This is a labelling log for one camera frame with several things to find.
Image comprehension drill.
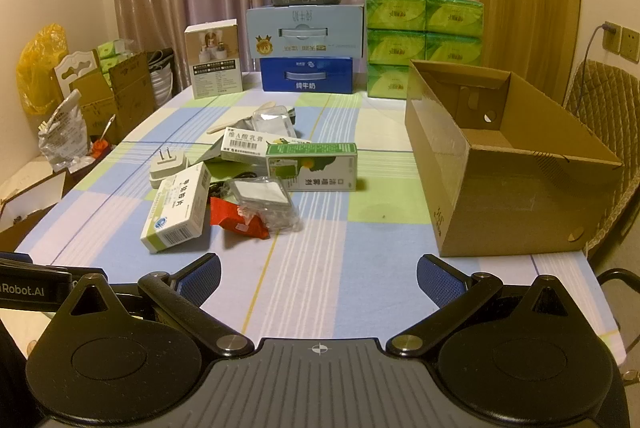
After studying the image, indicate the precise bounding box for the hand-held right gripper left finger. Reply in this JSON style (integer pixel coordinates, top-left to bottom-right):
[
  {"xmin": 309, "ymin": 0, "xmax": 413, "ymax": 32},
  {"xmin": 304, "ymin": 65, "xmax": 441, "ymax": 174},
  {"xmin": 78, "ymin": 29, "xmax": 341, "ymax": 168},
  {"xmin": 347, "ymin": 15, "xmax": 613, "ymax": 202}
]
[{"xmin": 60, "ymin": 253, "xmax": 256, "ymax": 357}]

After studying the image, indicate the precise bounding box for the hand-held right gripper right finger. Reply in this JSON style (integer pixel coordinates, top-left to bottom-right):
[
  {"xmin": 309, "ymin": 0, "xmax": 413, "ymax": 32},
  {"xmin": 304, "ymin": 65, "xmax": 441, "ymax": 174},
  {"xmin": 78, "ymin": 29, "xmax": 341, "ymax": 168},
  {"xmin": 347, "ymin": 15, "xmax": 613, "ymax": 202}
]
[{"xmin": 386, "ymin": 254, "xmax": 576, "ymax": 357}]

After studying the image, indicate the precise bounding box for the red snack packet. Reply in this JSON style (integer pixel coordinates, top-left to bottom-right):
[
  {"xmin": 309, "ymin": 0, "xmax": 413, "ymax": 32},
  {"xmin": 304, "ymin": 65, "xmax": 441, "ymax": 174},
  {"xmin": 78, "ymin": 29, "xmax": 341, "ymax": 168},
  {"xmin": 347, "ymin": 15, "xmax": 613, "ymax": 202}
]
[{"xmin": 209, "ymin": 197, "xmax": 270, "ymax": 239}]

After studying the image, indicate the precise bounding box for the white green-striped medicine box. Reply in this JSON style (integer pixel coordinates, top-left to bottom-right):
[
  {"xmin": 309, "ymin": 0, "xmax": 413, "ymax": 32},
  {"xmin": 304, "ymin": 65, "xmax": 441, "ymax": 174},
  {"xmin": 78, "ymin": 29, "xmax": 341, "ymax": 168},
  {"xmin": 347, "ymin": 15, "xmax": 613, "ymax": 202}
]
[{"xmin": 140, "ymin": 162, "xmax": 213, "ymax": 253}]

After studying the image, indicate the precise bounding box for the large cardboard box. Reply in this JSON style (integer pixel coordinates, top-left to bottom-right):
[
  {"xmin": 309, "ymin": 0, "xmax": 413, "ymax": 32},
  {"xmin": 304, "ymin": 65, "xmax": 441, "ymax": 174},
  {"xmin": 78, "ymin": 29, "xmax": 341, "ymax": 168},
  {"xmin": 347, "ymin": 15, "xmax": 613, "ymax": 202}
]
[{"xmin": 404, "ymin": 59, "xmax": 624, "ymax": 257}]

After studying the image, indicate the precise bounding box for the clear case with white pad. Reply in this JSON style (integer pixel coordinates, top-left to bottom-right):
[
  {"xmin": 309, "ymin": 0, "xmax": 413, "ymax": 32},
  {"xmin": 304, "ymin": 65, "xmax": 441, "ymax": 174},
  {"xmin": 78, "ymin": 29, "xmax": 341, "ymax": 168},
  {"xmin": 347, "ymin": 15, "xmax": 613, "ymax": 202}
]
[{"xmin": 222, "ymin": 176, "xmax": 302, "ymax": 232}]

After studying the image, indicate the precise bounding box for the white plug adapter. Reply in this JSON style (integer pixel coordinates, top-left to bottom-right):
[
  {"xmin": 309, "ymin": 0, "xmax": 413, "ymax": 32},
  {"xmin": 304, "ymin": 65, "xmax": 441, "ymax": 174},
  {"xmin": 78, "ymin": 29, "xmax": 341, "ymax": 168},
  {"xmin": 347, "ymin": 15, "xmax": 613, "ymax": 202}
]
[{"xmin": 148, "ymin": 147, "xmax": 188, "ymax": 189}]

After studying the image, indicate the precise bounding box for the silver foil tea pouch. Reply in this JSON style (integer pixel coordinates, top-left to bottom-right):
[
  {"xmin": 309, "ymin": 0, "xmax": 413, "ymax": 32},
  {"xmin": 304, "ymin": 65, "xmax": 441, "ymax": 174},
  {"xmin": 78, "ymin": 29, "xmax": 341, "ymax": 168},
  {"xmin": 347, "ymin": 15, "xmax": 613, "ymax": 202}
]
[{"xmin": 186, "ymin": 108, "xmax": 312, "ymax": 166}]

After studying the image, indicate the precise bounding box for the white cream tube box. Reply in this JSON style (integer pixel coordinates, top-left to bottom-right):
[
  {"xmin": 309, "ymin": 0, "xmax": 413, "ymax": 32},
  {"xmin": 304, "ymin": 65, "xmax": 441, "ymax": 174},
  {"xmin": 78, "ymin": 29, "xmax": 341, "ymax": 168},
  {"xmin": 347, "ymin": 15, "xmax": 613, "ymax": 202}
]
[{"xmin": 220, "ymin": 128, "xmax": 312, "ymax": 166}]

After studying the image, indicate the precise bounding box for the wooden spoon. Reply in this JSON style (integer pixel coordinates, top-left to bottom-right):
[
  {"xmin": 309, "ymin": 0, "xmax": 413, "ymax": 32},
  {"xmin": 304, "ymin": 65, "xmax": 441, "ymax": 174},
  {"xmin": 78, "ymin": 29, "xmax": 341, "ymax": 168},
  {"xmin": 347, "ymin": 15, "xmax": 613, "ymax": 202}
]
[{"xmin": 206, "ymin": 100, "xmax": 278, "ymax": 136}]

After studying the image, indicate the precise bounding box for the green white spray box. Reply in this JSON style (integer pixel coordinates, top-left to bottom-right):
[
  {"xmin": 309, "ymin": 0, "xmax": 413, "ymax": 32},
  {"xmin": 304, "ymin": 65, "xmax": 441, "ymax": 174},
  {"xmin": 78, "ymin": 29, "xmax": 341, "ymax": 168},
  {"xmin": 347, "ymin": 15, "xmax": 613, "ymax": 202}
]
[{"xmin": 265, "ymin": 143, "xmax": 359, "ymax": 192}]

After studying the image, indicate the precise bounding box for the clear plastic box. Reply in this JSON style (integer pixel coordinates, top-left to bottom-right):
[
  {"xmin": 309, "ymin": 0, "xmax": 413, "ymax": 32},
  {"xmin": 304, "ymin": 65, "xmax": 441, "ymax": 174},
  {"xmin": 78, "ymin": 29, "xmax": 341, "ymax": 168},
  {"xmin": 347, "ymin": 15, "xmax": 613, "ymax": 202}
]
[{"xmin": 251, "ymin": 104, "xmax": 296, "ymax": 139}]

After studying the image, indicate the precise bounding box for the checked cloth desktop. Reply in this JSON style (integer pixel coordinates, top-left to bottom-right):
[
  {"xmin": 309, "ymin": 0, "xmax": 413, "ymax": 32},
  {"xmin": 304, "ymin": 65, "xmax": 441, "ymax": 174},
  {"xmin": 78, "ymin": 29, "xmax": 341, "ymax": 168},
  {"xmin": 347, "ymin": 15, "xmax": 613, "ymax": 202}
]
[{"xmin": 14, "ymin": 85, "xmax": 626, "ymax": 359}]

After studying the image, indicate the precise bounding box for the flat cardboard box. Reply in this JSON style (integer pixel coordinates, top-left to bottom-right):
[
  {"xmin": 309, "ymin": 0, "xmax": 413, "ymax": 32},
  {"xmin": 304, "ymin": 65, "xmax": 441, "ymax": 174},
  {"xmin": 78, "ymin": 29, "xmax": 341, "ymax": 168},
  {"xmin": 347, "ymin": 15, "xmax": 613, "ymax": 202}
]
[{"xmin": 0, "ymin": 170, "xmax": 68, "ymax": 253}]

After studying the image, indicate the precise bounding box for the crumpled silver bag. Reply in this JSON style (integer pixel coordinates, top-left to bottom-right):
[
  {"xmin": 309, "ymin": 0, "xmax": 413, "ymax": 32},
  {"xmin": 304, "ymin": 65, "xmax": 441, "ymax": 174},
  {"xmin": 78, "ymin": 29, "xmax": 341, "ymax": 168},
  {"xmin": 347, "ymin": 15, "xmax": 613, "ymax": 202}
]
[{"xmin": 39, "ymin": 88, "xmax": 96, "ymax": 173}]

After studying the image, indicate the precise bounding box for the metal spoon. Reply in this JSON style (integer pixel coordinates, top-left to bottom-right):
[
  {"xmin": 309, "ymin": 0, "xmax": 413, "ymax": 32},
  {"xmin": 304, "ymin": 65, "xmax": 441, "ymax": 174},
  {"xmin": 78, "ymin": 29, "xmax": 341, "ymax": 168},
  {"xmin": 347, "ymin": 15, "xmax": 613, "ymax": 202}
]
[{"xmin": 97, "ymin": 114, "xmax": 118, "ymax": 143}]

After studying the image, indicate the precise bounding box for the small brown cardboard box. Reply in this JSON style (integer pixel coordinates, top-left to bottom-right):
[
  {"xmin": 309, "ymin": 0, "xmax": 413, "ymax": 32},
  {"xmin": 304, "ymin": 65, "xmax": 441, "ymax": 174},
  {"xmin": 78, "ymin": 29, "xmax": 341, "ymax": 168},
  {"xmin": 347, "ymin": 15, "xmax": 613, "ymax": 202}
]
[
  {"xmin": 109, "ymin": 52, "xmax": 156, "ymax": 131},
  {"xmin": 70, "ymin": 72, "xmax": 120, "ymax": 145}
]

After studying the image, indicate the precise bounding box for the black white striped bag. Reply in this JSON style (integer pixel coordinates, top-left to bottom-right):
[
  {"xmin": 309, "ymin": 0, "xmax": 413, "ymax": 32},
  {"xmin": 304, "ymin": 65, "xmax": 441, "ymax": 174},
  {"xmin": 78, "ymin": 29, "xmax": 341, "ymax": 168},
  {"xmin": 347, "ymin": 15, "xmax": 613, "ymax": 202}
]
[{"xmin": 149, "ymin": 49, "xmax": 176, "ymax": 109}]

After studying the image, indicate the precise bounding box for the white product box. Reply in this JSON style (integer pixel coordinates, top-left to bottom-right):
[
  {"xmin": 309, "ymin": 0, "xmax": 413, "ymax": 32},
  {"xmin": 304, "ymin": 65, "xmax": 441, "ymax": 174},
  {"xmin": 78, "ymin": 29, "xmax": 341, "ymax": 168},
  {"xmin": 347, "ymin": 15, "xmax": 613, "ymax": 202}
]
[{"xmin": 184, "ymin": 18, "xmax": 245, "ymax": 100}]

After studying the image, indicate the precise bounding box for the yellow plastic bag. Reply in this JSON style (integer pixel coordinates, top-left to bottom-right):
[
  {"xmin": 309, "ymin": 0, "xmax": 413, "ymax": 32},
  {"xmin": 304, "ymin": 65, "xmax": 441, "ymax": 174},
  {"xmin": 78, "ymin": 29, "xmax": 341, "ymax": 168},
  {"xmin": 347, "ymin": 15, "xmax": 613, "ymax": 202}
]
[{"xmin": 16, "ymin": 24, "xmax": 70, "ymax": 116}]

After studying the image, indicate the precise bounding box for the white cardboard hanger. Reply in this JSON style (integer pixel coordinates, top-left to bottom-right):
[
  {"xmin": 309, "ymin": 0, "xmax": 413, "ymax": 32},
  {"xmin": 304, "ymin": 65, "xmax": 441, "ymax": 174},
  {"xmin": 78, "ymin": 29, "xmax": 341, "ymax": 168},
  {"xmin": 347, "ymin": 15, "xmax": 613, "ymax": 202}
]
[{"xmin": 52, "ymin": 49, "xmax": 103, "ymax": 103}]

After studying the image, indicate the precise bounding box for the dark blue milk carton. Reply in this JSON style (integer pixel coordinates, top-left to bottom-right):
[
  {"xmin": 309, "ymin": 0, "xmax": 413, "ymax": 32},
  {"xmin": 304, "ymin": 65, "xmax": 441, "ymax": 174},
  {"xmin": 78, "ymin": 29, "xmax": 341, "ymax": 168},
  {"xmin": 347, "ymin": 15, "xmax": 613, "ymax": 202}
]
[{"xmin": 260, "ymin": 56, "xmax": 354, "ymax": 95}]

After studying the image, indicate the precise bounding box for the small green tissue pack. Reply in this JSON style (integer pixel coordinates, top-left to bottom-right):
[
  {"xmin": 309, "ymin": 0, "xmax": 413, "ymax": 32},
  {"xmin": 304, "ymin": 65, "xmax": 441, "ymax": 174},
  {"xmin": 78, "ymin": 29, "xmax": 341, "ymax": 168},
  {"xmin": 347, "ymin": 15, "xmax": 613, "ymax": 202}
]
[{"xmin": 97, "ymin": 38, "xmax": 136, "ymax": 74}]

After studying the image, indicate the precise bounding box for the stack of green tissue packs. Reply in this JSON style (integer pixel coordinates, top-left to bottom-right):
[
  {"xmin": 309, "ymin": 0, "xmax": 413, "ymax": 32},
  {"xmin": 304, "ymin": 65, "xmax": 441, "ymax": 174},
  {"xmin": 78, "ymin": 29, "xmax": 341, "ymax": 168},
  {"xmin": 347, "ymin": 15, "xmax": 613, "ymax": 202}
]
[{"xmin": 365, "ymin": 0, "xmax": 485, "ymax": 100}]

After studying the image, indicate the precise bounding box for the wicker chair back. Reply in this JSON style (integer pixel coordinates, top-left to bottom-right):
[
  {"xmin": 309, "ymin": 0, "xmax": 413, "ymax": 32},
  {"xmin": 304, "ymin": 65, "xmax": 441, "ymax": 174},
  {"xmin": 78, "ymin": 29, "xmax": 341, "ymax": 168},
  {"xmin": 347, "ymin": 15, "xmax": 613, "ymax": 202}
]
[{"xmin": 562, "ymin": 60, "xmax": 640, "ymax": 253}]

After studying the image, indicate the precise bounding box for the light blue milk carton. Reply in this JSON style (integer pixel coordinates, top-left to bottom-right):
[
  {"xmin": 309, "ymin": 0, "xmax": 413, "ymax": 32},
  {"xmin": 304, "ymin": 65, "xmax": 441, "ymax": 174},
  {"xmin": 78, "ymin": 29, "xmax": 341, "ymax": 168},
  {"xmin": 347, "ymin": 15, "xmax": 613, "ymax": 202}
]
[{"xmin": 245, "ymin": 4, "xmax": 366, "ymax": 60}]

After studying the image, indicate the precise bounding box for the black metal chair frame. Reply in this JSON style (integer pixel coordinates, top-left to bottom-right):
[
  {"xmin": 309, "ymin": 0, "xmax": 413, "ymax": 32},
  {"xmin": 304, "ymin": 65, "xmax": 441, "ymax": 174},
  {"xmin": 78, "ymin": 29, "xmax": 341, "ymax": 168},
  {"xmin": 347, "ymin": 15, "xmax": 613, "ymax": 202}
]
[{"xmin": 595, "ymin": 268, "xmax": 640, "ymax": 315}]

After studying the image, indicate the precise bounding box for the beige wall socket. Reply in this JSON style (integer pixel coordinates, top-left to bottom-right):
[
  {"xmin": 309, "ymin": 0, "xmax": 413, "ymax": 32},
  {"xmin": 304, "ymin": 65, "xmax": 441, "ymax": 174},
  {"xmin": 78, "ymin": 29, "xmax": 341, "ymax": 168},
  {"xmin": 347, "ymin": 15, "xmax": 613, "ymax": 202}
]
[{"xmin": 601, "ymin": 22, "xmax": 622, "ymax": 51}]

